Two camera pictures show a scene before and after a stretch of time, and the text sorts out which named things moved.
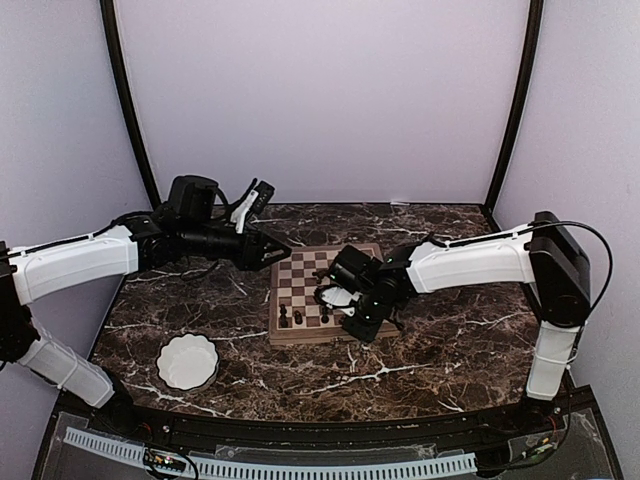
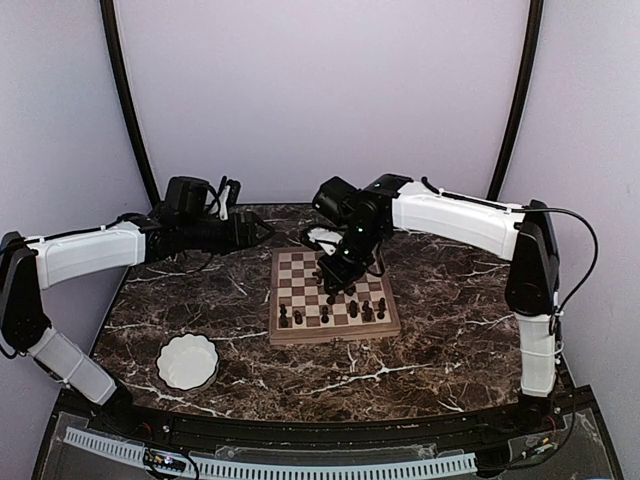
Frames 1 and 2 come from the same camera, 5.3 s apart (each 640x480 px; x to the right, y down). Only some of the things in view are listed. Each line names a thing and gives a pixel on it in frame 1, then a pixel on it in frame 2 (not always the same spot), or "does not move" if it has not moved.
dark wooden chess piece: x=283 y=318 does not move
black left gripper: x=253 y=247 -> x=248 y=238
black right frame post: x=536 y=11 does not move
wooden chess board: x=295 y=316 does not move
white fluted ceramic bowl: x=188 y=362 does not move
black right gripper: x=365 y=332 -> x=341 y=276
